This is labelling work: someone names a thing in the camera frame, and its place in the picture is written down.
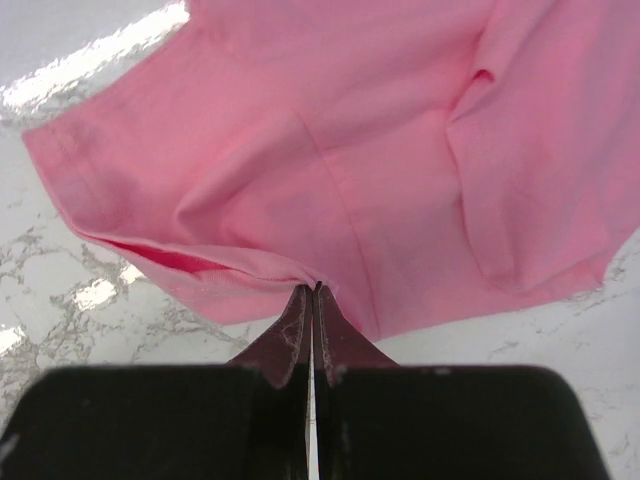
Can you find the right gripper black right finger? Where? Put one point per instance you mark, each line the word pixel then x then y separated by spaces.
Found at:
pixel 337 344

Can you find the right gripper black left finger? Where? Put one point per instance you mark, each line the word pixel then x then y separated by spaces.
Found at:
pixel 280 357

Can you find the pink t shirt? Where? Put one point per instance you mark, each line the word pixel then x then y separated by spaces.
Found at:
pixel 429 161

